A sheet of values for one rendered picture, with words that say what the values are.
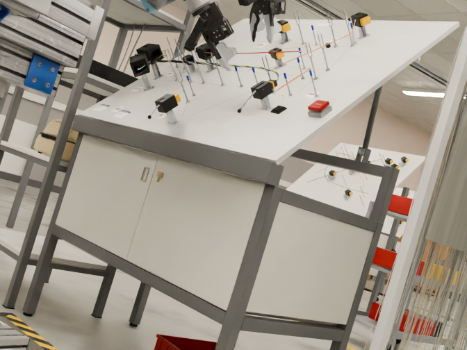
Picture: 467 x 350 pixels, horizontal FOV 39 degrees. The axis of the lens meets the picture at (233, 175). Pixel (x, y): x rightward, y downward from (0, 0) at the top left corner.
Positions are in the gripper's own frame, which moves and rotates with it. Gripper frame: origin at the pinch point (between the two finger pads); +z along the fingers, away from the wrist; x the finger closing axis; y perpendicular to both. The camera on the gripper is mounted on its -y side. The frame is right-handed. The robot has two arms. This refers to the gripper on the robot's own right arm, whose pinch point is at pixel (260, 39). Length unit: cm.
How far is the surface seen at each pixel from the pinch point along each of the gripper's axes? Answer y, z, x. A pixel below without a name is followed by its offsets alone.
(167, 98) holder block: -17.5, 22.6, 28.1
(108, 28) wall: 332, 15, 735
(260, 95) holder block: -0.1, 18.2, -2.2
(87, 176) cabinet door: -28, 59, 69
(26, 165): 40, 110, 309
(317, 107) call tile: 4.3, 19.6, -24.3
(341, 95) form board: 18.9, 16.5, -20.7
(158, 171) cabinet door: -22, 48, 25
